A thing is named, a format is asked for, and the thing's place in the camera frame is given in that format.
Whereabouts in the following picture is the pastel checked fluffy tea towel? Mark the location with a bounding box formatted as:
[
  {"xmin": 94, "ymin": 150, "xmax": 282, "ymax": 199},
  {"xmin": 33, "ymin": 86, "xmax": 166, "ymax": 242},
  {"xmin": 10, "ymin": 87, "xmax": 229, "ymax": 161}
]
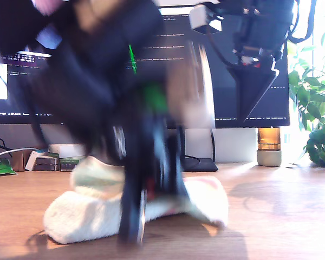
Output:
[{"xmin": 43, "ymin": 155, "xmax": 230, "ymax": 244}]

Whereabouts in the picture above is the black Huawei monitor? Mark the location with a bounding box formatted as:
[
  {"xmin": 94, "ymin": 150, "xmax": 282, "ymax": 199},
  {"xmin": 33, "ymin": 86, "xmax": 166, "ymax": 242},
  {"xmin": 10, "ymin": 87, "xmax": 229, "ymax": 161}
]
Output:
[{"xmin": 151, "ymin": 5, "xmax": 291, "ymax": 130}]

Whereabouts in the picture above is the black monitor stand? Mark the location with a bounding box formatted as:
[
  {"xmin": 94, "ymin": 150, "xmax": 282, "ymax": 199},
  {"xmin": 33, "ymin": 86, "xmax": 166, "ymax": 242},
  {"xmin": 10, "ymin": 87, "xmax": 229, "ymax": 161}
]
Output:
[{"xmin": 181, "ymin": 127, "xmax": 219, "ymax": 173}]

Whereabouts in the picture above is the green leafy houseplant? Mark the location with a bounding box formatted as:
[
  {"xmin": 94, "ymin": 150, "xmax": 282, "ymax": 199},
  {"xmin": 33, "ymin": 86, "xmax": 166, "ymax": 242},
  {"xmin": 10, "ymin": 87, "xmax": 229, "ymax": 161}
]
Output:
[{"xmin": 286, "ymin": 0, "xmax": 325, "ymax": 170}]

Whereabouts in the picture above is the amber glass lamp grey base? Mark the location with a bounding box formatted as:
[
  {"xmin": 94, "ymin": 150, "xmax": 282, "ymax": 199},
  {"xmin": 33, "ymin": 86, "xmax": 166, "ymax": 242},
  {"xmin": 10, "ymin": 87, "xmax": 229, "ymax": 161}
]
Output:
[{"xmin": 256, "ymin": 127, "xmax": 283, "ymax": 167}]

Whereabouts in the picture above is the green and white long box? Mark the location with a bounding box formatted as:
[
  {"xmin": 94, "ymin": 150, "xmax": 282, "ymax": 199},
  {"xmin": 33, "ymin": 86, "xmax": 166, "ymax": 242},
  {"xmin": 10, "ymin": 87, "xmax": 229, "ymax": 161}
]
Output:
[{"xmin": 59, "ymin": 156, "xmax": 81, "ymax": 173}]

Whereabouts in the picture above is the dark brown small box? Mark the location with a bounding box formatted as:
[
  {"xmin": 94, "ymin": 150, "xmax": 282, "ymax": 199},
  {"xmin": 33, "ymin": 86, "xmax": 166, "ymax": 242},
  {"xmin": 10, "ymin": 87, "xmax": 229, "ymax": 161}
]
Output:
[{"xmin": 34, "ymin": 156, "xmax": 61, "ymax": 172}]

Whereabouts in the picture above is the small white blue box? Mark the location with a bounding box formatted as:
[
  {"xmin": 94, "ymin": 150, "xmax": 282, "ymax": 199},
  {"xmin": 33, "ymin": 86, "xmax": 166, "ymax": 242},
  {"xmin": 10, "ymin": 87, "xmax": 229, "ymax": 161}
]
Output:
[{"xmin": 24, "ymin": 150, "xmax": 50, "ymax": 172}]

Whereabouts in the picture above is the brown wooden block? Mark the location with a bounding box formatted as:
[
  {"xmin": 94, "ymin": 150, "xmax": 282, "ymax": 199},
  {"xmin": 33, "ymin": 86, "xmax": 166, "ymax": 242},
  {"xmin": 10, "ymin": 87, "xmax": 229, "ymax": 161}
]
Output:
[{"xmin": 10, "ymin": 149, "xmax": 35, "ymax": 172}]

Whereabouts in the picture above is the green plastic packet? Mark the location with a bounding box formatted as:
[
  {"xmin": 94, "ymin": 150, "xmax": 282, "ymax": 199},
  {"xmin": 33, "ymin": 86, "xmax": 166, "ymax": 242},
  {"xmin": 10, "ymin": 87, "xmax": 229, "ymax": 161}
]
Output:
[{"xmin": 0, "ymin": 158, "xmax": 18, "ymax": 177}]

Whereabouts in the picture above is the black monitor with terminal windows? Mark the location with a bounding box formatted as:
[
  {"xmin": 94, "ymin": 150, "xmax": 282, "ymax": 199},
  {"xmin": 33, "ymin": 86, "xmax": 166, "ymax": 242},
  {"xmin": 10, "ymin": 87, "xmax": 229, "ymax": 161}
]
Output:
[{"xmin": 0, "ymin": 24, "xmax": 76, "ymax": 126}]

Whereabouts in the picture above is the black camera cable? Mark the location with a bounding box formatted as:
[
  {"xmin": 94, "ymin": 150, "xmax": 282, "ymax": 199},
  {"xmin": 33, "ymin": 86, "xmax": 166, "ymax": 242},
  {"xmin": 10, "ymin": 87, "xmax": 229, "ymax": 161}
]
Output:
[{"xmin": 205, "ymin": 32, "xmax": 236, "ymax": 67}]

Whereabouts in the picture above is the thin black looped cable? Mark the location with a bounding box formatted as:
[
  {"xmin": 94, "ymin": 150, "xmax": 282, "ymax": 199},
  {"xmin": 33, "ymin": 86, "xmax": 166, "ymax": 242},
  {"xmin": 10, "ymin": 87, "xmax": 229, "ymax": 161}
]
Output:
[{"xmin": 184, "ymin": 153, "xmax": 202, "ymax": 166}]

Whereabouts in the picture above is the black monitor power cable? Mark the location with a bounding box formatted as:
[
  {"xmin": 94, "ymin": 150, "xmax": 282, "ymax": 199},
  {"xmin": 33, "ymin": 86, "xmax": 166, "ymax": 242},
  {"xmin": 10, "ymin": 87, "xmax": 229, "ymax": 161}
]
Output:
[{"xmin": 209, "ymin": 129, "xmax": 217, "ymax": 163}]

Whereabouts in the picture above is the pale grey wrist camera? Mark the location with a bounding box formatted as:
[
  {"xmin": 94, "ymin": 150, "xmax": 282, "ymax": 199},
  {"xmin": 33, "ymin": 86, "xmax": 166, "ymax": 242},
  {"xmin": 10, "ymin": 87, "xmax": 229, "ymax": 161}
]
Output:
[{"xmin": 189, "ymin": 4, "xmax": 224, "ymax": 36}]

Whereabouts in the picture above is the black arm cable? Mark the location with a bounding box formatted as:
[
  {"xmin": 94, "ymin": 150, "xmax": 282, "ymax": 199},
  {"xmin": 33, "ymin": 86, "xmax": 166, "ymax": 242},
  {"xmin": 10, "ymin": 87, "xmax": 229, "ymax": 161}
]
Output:
[{"xmin": 285, "ymin": 0, "xmax": 316, "ymax": 44}]

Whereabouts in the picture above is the white cable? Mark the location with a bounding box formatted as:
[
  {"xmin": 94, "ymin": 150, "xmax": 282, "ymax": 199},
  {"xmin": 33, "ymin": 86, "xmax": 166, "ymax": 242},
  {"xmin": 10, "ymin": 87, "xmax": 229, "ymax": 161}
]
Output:
[{"xmin": 0, "ymin": 147, "xmax": 38, "ymax": 163}]

